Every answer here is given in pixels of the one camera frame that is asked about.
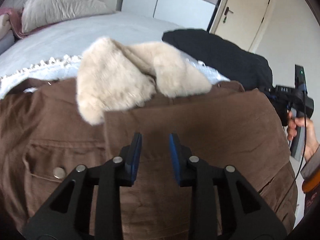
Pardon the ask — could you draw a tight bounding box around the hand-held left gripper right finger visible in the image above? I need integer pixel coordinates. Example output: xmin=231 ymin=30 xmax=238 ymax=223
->
xmin=168 ymin=133 xmax=288 ymax=240

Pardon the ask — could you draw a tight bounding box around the grey pillow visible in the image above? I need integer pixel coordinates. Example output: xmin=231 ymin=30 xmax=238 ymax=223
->
xmin=21 ymin=0 xmax=116 ymax=34

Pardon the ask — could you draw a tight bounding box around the pink striped pillow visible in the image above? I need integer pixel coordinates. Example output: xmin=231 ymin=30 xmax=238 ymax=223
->
xmin=0 ymin=7 xmax=30 ymax=39

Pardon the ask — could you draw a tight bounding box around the person's right forearm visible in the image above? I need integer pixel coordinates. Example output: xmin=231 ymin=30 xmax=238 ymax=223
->
xmin=300 ymin=144 xmax=320 ymax=180

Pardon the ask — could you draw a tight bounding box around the black cable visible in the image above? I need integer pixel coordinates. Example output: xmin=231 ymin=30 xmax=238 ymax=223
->
xmin=282 ymin=90 xmax=308 ymax=206

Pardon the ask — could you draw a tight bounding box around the person's right hand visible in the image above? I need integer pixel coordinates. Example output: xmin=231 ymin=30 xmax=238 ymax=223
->
xmin=286 ymin=111 xmax=320 ymax=161

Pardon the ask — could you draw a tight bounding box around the white wardrobe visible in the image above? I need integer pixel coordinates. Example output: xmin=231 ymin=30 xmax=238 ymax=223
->
xmin=117 ymin=0 xmax=226 ymax=32

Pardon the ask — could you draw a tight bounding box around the grey gridded blanket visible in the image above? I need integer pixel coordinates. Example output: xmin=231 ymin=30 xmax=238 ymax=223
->
xmin=0 ymin=54 xmax=231 ymax=100

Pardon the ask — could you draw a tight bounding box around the blue bolster pillow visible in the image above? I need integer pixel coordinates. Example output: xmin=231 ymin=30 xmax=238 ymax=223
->
xmin=0 ymin=31 xmax=15 ymax=54

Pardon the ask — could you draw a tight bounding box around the light grey bed sheet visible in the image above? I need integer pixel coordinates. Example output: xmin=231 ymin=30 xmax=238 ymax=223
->
xmin=0 ymin=11 xmax=202 ymax=78

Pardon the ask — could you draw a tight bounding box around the dark door handle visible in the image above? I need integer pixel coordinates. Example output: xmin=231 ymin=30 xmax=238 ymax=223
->
xmin=223 ymin=6 xmax=234 ymax=23

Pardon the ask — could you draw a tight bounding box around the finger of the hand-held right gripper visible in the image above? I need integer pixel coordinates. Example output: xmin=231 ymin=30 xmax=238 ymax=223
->
xmin=259 ymin=85 xmax=277 ymax=101

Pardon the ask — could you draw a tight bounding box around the pale pink folded quilt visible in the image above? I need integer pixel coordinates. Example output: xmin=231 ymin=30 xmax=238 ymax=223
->
xmin=0 ymin=14 xmax=12 ymax=40

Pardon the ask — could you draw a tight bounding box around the brown fur-collared jacket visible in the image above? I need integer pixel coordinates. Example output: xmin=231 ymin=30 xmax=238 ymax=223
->
xmin=0 ymin=36 xmax=299 ymax=240

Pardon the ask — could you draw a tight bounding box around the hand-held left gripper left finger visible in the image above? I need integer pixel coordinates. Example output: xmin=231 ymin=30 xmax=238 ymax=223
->
xmin=22 ymin=132 xmax=143 ymax=240

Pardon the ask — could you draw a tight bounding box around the black garment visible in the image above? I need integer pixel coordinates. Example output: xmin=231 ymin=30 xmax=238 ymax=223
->
xmin=162 ymin=29 xmax=274 ymax=92

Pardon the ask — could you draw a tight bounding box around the person's patterned clothing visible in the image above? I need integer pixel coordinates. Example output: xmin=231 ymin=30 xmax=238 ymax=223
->
xmin=301 ymin=174 xmax=320 ymax=221

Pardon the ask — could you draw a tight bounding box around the cream door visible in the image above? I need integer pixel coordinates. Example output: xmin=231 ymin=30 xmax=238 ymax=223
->
xmin=209 ymin=0 xmax=273 ymax=53

